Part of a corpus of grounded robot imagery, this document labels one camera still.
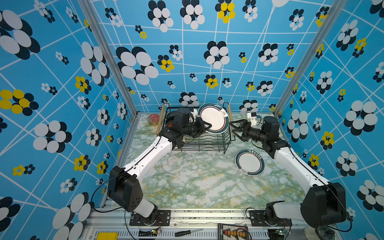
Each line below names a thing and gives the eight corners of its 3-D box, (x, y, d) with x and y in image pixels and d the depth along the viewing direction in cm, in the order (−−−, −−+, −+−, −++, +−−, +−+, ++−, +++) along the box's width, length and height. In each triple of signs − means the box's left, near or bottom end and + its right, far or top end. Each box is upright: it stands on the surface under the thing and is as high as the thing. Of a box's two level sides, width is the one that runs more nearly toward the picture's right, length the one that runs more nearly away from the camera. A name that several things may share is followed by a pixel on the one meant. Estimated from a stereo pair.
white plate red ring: (237, 175, 89) (238, 174, 88) (233, 151, 100) (233, 149, 98) (266, 175, 89) (268, 174, 88) (259, 150, 100) (260, 149, 98)
